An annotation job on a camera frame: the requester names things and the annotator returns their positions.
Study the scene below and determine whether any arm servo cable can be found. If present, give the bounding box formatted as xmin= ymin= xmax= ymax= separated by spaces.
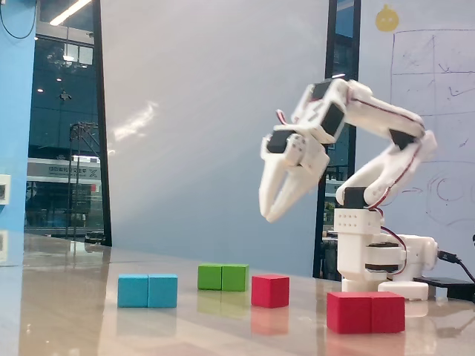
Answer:
xmin=347 ymin=90 xmax=428 ymax=277

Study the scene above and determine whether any long green block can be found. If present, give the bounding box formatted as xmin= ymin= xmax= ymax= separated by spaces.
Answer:
xmin=197 ymin=263 xmax=249 ymax=292

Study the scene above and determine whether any thin black hanging wire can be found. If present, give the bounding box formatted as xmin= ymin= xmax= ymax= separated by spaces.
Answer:
xmin=0 ymin=0 xmax=39 ymax=39

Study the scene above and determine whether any small red cube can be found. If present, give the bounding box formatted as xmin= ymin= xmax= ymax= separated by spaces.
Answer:
xmin=251 ymin=274 xmax=290 ymax=309

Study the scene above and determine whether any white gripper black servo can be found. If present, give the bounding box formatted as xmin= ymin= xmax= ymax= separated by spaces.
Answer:
xmin=258 ymin=125 xmax=331 ymax=223

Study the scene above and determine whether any gripper servo cable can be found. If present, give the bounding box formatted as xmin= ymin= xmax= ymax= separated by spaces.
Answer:
xmin=275 ymin=108 xmax=295 ymax=128

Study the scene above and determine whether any black metal scaffold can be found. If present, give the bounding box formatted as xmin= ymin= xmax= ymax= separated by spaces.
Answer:
xmin=66 ymin=120 xmax=102 ymax=239

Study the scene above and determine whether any black window frame post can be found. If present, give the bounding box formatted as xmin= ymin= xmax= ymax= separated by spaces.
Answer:
xmin=91 ymin=0 xmax=113 ymax=248
xmin=312 ymin=0 xmax=363 ymax=280

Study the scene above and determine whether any long blue block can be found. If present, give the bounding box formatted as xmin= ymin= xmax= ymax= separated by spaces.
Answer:
xmin=117 ymin=274 xmax=179 ymax=309

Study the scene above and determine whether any yellow round sticker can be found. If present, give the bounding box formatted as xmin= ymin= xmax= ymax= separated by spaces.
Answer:
xmin=374 ymin=3 xmax=402 ymax=33

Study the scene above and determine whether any long red block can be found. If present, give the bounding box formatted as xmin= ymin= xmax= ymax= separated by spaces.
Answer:
xmin=326 ymin=291 xmax=406 ymax=334

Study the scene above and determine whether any black power cable with plug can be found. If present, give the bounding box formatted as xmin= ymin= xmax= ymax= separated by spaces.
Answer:
xmin=436 ymin=250 xmax=475 ymax=283

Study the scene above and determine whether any white wall socket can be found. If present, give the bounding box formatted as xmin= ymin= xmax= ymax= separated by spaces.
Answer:
xmin=0 ymin=174 xmax=12 ymax=205

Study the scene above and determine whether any flat black box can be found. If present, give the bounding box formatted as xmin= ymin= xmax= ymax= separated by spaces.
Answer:
xmin=413 ymin=276 xmax=475 ymax=302

